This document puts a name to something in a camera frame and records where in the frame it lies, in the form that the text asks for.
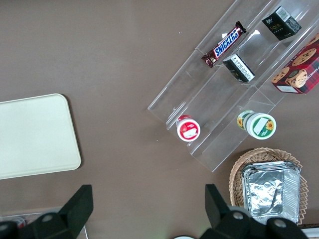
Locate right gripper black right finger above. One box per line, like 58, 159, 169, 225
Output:
199, 184, 309, 239

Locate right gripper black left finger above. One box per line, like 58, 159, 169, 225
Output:
0, 184, 94, 239

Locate light tan wicker basket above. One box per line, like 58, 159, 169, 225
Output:
229, 147, 309, 226

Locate aluminium foil tray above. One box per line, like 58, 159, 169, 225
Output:
241, 161, 302, 225

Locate beige rectangular serving tray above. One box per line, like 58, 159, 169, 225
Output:
0, 93, 82, 180

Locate red cola bottle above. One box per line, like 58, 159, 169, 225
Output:
13, 217, 27, 229

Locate white rectangular bin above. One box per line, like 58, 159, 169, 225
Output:
298, 224, 319, 239

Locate red lidded cup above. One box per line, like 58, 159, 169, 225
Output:
175, 115, 201, 142

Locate green lidded sunflower cup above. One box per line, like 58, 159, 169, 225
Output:
236, 110, 277, 140

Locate clear acrylic stepped shelf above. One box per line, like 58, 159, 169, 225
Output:
147, 0, 319, 173

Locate small black carton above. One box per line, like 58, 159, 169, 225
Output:
222, 53, 256, 83
261, 6, 303, 41

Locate red tartan cookie box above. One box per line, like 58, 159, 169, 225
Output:
271, 33, 319, 95

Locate Snickers chocolate bar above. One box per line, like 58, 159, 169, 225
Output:
201, 21, 247, 68

